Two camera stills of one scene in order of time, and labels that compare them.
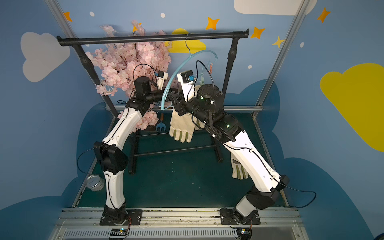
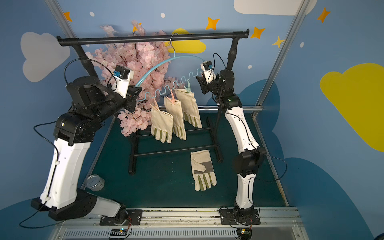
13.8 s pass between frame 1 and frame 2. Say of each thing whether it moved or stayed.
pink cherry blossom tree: stayed
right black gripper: moved
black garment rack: stayed
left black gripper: moved
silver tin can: stayed
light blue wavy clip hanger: moved
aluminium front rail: stayed
